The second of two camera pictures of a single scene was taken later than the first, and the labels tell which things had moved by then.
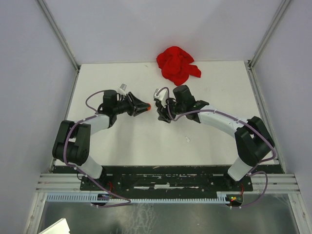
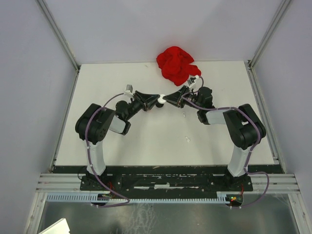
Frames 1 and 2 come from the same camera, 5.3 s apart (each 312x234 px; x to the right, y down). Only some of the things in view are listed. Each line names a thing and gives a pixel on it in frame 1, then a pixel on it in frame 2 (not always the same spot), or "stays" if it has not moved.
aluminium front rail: x=71 y=184 stays
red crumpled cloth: x=174 y=63 stays
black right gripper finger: x=164 y=117 -> x=174 y=99
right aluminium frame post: x=282 y=8 stays
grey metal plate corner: x=61 y=226 stays
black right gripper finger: x=161 y=109 -> x=175 y=98
